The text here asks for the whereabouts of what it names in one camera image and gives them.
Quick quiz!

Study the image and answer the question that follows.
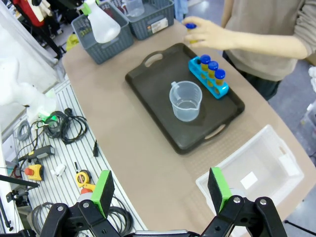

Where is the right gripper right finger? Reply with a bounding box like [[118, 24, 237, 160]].
[[201, 166, 288, 237]]

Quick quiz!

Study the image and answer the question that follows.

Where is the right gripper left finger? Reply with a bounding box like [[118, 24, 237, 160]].
[[39, 169, 135, 237]]

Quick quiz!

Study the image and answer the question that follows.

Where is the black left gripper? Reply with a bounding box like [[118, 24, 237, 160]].
[[70, 0, 101, 16]]

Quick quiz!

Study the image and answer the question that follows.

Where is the white plastic flask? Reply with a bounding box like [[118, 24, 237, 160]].
[[87, 0, 121, 44]]

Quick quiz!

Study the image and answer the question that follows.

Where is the clear plastic measuring beaker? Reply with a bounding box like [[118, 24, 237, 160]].
[[169, 80, 203, 122], [125, 0, 146, 17]]

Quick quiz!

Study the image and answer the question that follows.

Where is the yellow tube with blue cap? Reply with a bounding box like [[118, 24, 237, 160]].
[[213, 69, 227, 96], [199, 54, 212, 79], [206, 61, 219, 87], [185, 23, 198, 44]]

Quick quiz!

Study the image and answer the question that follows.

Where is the bare left forearm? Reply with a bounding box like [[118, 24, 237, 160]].
[[232, 31, 308, 60]]

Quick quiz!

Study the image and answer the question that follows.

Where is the person left hand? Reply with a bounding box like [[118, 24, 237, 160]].
[[182, 16, 237, 51]]

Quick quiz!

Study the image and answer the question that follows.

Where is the orange emergency stop button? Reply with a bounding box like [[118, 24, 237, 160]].
[[80, 183, 96, 196]]

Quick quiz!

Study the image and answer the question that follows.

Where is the yellow tape measure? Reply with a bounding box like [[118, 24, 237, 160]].
[[75, 169, 92, 186]]

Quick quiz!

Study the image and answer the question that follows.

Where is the white paper sticker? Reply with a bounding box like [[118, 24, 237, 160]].
[[239, 171, 258, 190]]

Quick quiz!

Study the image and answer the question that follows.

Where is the yellow green cloth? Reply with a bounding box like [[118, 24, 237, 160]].
[[66, 34, 80, 52]]

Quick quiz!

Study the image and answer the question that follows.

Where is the aluminium slatted bench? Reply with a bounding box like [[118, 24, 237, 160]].
[[0, 79, 149, 237]]

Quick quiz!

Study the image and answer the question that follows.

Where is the small white adapter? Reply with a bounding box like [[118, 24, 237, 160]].
[[50, 163, 67, 177]]

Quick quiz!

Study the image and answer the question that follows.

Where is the clear plastic basket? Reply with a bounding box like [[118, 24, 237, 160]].
[[195, 124, 305, 218]]

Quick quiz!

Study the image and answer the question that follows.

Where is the gray basket with label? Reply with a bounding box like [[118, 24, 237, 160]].
[[118, 0, 175, 41]]

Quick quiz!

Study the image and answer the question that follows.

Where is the red hanging dress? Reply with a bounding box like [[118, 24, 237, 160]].
[[12, 0, 45, 28]]

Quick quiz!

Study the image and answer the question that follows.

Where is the yellow emergency stop box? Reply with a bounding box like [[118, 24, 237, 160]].
[[24, 163, 45, 181]]

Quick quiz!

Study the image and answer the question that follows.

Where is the black stand bar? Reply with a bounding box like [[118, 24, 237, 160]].
[[0, 174, 40, 189]]

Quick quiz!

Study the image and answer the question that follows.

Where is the person in light blue shirt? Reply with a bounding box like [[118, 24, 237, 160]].
[[175, 0, 189, 22]]

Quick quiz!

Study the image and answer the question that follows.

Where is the blue test tube rack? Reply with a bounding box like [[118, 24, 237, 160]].
[[188, 56, 230, 100]]

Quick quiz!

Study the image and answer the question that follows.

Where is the black serving tray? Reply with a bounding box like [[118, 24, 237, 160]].
[[124, 42, 245, 156]]

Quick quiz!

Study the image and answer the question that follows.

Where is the person in beige sweater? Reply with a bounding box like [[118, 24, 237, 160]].
[[221, 0, 316, 101]]

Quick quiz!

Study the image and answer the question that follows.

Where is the gray basket with handle slot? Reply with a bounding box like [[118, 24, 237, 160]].
[[71, 1, 135, 65]]

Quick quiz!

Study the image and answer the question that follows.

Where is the black cable bundle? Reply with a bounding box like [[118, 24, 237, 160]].
[[45, 108, 89, 145]]

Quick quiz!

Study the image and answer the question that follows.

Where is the grey handheld enabling switch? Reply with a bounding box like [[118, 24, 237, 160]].
[[18, 145, 56, 163]]

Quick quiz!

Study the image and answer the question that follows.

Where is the grey coiled cable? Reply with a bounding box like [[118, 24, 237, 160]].
[[15, 120, 32, 142]]

